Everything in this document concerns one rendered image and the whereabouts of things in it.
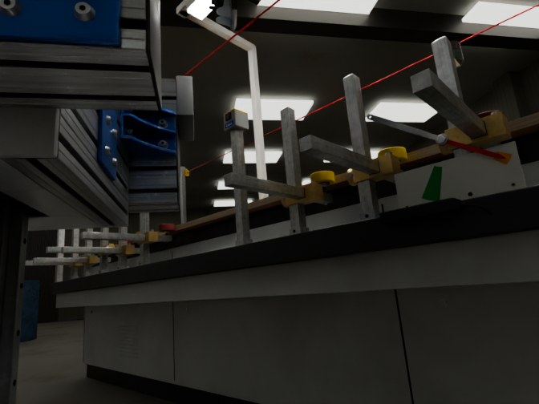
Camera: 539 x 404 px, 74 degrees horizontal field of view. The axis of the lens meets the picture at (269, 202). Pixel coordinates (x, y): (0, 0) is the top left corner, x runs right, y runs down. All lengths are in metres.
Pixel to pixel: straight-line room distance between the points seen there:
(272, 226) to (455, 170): 0.81
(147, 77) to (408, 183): 0.73
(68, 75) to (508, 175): 0.79
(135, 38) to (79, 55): 0.04
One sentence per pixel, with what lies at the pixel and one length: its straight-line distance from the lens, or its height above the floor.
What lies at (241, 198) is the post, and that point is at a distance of 1.32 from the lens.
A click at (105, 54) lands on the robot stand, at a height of 0.72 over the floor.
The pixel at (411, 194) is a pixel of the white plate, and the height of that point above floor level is 0.74.
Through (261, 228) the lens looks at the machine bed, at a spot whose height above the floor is 0.79.
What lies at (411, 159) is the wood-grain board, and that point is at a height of 0.88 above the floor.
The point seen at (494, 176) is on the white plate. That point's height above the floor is 0.74.
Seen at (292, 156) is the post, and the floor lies 0.95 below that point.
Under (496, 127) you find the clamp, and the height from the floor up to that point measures 0.84.
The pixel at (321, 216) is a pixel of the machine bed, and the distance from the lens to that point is 1.34.
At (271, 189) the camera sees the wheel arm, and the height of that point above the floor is 0.81.
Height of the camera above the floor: 0.55
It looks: 13 degrees up
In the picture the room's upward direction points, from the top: 5 degrees counter-clockwise
